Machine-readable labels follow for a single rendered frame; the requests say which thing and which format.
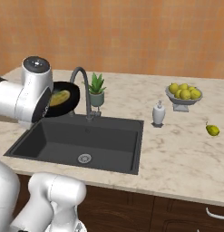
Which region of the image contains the dark grey sink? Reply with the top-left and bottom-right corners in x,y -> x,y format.
3,113 -> 145,176

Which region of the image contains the black bowl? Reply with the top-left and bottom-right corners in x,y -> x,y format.
44,81 -> 82,119

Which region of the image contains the grey fruit bowl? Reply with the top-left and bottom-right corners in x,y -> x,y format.
164,85 -> 204,113

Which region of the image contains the dark brown cupboard door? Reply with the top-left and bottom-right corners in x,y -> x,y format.
149,195 -> 224,232
76,184 -> 156,232

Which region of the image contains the green plant in grey pot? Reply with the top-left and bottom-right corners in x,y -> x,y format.
87,72 -> 108,108

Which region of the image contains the dark grey curved tap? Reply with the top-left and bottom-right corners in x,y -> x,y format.
69,66 -> 102,121

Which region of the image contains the white soap dispenser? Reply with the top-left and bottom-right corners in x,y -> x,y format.
151,100 -> 167,129

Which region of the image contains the yellow-green pear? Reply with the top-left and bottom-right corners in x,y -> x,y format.
205,121 -> 221,138

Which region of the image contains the silver cupboard handle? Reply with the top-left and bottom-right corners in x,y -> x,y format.
205,207 -> 224,221

